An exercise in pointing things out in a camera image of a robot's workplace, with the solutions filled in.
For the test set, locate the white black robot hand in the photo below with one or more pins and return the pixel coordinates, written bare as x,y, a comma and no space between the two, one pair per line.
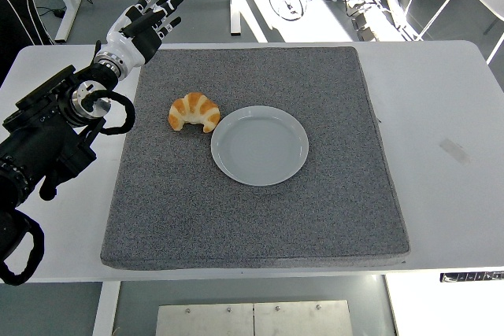
126,46

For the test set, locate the golden croissant bread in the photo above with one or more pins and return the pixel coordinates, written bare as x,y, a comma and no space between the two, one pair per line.
195,105

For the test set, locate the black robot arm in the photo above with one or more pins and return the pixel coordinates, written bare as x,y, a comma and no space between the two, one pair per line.
39,131

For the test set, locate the round grey plate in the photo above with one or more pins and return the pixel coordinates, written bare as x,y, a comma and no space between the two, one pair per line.
260,147

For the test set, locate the grey metal plate with screws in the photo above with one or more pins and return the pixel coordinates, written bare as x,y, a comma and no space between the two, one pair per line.
204,320
303,320

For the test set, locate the white T-foot table leg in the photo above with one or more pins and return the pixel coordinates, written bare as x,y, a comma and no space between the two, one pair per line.
69,5

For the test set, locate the black fabric with white stripe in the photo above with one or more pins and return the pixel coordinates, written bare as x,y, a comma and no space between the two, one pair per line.
15,5

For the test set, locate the grey speckled mat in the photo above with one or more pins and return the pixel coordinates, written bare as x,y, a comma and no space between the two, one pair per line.
256,226

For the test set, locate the white power strip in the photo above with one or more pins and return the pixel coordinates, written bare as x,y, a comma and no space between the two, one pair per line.
366,23

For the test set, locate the white table support leg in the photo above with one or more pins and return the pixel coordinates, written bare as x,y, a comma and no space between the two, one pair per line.
388,304
106,308

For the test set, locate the clear tape patch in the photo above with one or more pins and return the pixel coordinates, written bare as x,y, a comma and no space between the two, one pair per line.
454,151

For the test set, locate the white table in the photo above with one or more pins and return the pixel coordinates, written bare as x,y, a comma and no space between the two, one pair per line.
445,214

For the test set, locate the black table control panel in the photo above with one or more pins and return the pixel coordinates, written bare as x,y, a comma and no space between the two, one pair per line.
472,276

